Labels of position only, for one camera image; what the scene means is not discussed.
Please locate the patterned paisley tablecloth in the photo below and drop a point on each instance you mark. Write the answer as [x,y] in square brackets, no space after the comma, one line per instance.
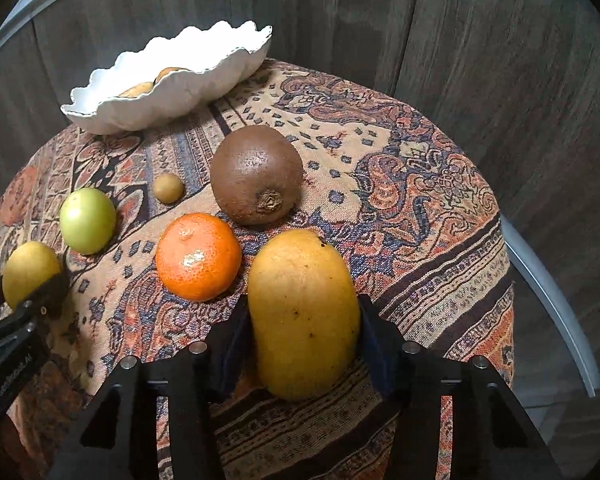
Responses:
[405,210]

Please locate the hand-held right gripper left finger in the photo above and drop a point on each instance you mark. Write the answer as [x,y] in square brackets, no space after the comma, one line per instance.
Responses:
[232,350]

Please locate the green apple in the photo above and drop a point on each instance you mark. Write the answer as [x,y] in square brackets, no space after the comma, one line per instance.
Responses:
[87,220]

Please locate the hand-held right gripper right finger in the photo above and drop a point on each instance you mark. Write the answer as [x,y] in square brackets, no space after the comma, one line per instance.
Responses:
[375,347]

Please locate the white scalloped bowl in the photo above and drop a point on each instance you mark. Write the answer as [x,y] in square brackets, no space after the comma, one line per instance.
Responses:
[180,95]

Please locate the brown kiwi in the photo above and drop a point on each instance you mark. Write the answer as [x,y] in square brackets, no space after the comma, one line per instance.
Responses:
[250,170]

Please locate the small tan longan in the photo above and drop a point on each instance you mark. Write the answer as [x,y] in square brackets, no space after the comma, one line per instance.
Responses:
[169,188]

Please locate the yellow lemon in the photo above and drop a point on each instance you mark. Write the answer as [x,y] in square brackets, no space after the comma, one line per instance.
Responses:
[30,267]

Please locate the yellow mango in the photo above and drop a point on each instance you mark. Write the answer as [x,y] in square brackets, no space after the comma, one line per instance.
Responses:
[305,320]

